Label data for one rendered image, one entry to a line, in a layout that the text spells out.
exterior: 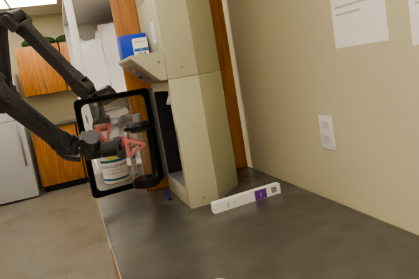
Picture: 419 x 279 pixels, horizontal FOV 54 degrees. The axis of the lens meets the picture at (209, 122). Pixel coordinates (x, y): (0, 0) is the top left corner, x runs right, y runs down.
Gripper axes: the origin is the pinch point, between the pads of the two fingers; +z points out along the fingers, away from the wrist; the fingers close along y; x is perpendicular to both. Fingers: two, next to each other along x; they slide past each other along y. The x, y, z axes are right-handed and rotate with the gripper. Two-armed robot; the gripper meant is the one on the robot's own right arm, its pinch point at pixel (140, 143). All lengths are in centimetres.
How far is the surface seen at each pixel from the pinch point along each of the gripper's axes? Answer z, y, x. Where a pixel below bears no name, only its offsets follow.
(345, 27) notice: 52, -54, -30
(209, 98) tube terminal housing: 25.8, -8.8, -13.3
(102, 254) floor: -9, 206, 117
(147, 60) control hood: 4.1, -12.6, -29.1
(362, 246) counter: 38, -71, 25
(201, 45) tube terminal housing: 25.3, -8.6, -33.0
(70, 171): -24, 491, 90
